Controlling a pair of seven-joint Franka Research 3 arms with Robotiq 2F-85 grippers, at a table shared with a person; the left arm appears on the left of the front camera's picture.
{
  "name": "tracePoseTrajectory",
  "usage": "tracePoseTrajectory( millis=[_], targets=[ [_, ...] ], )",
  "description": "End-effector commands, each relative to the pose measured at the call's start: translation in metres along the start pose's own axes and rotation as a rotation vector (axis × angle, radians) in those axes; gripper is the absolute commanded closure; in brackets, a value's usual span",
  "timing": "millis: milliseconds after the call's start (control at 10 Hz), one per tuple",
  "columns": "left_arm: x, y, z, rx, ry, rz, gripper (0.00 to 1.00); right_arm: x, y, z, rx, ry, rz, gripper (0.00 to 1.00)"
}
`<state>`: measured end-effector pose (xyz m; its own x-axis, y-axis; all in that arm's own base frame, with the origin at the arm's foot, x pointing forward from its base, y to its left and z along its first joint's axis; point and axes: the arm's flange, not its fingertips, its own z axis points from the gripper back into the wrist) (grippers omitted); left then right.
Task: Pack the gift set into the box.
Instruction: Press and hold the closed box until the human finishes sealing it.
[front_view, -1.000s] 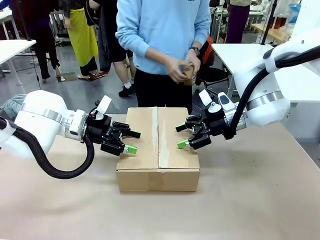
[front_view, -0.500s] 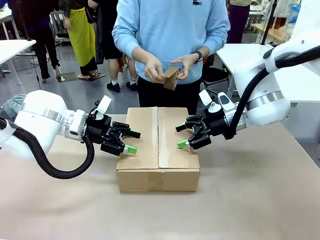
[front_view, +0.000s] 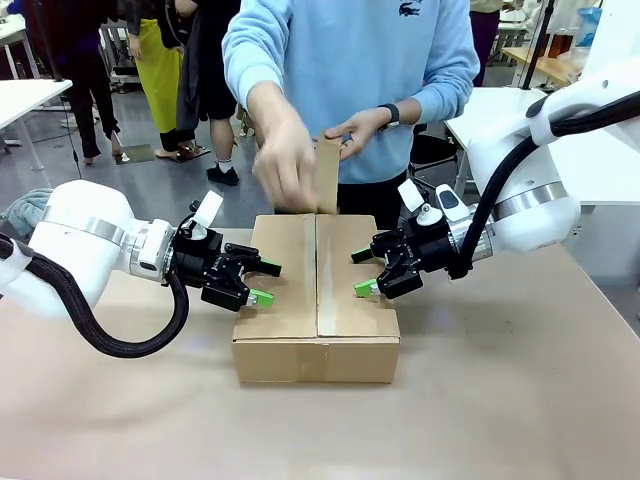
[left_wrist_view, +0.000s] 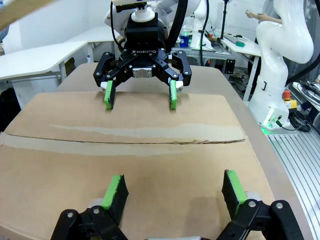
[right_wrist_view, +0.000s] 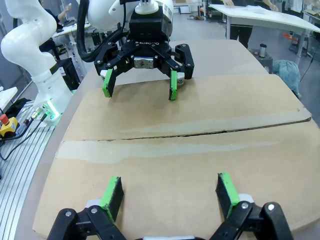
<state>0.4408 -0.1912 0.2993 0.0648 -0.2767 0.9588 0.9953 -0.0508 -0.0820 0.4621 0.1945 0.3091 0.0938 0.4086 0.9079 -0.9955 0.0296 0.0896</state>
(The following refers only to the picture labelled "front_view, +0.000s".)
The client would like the teal towel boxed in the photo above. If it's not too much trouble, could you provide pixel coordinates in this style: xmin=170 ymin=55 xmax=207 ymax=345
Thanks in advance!
xmin=0 ymin=187 xmax=55 ymax=237

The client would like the black right arm cable sleeve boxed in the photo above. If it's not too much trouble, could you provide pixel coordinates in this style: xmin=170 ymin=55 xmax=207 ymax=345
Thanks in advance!
xmin=449 ymin=88 xmax=640 ymax=281

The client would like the black pole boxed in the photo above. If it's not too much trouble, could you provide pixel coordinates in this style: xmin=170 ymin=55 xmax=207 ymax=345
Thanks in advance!
xmin=518 ymin=0 xmax=557 ymax=92

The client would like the person in light blue hoodie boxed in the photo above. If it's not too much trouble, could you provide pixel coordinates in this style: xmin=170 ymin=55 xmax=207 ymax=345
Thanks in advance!
xmin=221 ymin=0 xmax=482 ymax=232

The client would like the black office chair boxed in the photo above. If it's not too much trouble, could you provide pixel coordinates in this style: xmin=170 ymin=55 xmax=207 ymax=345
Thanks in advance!
xmin=408 ymin=123 xmax=460 ymax=194

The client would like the person's right forearm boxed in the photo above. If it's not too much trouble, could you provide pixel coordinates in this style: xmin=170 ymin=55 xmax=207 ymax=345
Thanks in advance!
xmin=244 ymin=78 xmax=290 ymax=131

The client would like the person's right hand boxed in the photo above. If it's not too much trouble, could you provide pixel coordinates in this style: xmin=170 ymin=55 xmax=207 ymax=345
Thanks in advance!
xmin=251 ymin=111 xmax=322 ymax=215

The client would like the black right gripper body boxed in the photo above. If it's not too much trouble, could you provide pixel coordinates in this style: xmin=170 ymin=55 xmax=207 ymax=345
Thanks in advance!
xmin=405 ymin=221 xmax=455 ymax=276

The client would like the figure in dark clothes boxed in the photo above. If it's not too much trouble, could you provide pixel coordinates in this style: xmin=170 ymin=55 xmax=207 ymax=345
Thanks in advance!
xmin=47 ymin=0 xmax=123 ymax=167

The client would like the wooden background table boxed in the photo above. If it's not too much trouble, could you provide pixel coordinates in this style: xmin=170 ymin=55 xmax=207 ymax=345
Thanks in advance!
xmin=501 ymin=46 xmax=579 ymax=92

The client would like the person's left hand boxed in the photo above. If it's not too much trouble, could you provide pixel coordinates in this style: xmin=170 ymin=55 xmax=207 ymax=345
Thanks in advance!
xmin=324 ymin=106 xmax=394 ymax=161

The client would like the grey mannequin base plate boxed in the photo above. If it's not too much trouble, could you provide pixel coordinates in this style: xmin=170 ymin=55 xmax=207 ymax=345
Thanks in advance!
xmin=116 ymin=143 xmax=155 ymax=164

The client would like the black left arm cable sleeve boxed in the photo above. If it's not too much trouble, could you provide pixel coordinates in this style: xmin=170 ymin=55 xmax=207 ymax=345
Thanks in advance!
xmin=0 ymin=234 xmax=192 ymax=359

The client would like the person in black shorts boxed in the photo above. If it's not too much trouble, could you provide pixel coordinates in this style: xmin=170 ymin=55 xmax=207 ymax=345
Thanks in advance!
xmin=168 ymin=0 xmax=242 ymax=187

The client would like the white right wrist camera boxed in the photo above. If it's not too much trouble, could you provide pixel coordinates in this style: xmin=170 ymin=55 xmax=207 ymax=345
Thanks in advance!
xmin=397 ymin=179 xmax=475 ymax=227

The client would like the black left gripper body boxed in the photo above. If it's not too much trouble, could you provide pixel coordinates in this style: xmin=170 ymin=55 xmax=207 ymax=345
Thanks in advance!
xmin=172 ymin=227 xmax=229 ymax=290

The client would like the black smartwatch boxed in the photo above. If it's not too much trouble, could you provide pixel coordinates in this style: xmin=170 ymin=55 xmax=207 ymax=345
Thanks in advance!
xmin=377 ymin=102 xmax=402 ymax=130

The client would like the brown packing tape strip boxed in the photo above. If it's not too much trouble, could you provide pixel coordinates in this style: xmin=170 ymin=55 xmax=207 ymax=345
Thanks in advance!
xmin=314 ymin=135 xmax=343 ymax=337

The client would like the blue plastic bag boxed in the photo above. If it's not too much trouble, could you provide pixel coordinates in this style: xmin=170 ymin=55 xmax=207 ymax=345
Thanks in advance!
xmin=576 ymin=5 xmax=604 ymax=50

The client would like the brown mannequin base plate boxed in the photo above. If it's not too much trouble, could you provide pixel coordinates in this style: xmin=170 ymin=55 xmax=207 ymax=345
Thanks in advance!
xmin=174 ymin=143 xmax=212 ymax=162

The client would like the black arm cable sleeve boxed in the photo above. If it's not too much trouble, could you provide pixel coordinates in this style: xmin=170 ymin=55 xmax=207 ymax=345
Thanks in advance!
xmin=449 ymin=88 xmax=640 ymax=281
xmin=0 ymin=234 xmax=192 ymax=359

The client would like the brown cardboard box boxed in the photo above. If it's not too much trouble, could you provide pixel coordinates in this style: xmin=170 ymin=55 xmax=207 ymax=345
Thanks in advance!
xmin=231 ymin=213 xmax=402 ymax=385

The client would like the person in purple trousers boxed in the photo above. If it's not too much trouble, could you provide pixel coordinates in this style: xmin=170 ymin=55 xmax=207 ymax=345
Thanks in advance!
xmin=468 ymin=0 xmax=502 ymax=89

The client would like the white side table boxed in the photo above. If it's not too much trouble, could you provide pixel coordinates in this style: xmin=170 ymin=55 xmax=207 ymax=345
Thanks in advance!
xmin=0 ymin=78 xmax=74 ymax=172

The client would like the figure in yellow apron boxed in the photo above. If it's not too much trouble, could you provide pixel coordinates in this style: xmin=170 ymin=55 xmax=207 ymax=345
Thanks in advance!
xmin=126 ymin=0 xmax=185 ymax=155

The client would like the person's left forearm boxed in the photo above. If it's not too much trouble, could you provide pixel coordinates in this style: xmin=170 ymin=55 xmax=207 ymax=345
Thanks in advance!
xmin=396 ymin=96 xmax=427 ymax=127

